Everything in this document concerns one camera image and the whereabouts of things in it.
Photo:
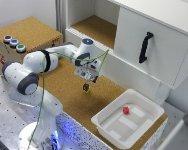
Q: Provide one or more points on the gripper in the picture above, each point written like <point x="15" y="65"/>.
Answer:
<point x="86" y="72"/>

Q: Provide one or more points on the purple block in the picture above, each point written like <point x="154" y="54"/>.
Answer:
<point x="86" y="87"/>

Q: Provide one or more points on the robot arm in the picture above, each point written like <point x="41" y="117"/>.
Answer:
<point x="34" y="63"/>

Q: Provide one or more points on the yellow block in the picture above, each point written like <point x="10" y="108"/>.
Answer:
<point x="87" y="91"/>

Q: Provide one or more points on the pink block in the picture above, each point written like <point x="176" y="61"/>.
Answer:
<point x="126" y="110"/>

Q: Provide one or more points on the white plastic box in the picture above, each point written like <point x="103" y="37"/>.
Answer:
<point x="127" y="118"/>

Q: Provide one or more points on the white cabinet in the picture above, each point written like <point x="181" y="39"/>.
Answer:
<point x="134" y="30"/>

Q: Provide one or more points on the green button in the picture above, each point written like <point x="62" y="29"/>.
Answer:
<point x="21" y="48"/>

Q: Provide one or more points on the wooden drawer box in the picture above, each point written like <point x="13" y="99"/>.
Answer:
<point x="25" y="36"/>

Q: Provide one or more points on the white sliding door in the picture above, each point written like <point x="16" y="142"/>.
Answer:
<point x="152" y="46"/>

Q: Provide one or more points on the blue button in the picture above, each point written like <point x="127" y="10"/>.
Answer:
<point x="14" y="42"/>

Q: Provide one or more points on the red button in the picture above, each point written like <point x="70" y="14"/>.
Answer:
<point x="7" y="39"/>

